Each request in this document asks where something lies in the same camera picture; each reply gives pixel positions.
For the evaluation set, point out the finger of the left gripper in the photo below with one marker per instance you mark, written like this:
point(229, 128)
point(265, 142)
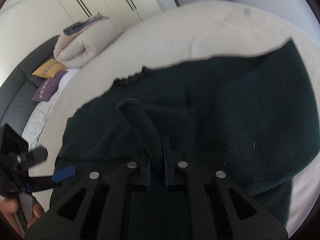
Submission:
point(37, 184)
point(36, 156)

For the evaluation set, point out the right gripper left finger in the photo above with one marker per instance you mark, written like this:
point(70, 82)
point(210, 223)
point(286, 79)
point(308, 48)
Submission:
point(145, 169)

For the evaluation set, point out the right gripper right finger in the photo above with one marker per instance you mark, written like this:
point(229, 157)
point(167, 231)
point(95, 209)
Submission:
point(168, 163)

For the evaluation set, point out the dark green fleece garment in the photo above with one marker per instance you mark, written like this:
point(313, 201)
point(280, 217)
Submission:
point(255, 118)

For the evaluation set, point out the person's left hand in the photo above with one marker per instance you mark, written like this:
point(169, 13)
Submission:
point(10, 206)

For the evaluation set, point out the white quilted bed cover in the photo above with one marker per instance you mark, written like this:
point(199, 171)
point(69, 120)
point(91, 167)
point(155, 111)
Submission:
point(40, 115)

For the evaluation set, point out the dark grey upholstered headboard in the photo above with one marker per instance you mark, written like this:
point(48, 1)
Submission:
point(16, 104)

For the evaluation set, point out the purple patterned pillow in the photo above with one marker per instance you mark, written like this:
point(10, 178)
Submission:
point(48, 88)

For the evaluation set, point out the yellow patterned pillow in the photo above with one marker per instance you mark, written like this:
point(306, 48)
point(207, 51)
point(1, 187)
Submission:
point(49, 69)

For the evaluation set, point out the folded beige duvet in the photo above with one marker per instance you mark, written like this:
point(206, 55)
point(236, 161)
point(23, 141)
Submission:
point(84, 40)

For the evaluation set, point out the white bed mattress sheet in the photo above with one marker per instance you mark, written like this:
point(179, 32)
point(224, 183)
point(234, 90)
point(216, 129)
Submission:
point(195, 31)

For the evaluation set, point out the white wardrobe with black handles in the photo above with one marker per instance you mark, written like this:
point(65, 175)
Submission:
point(126, 12)

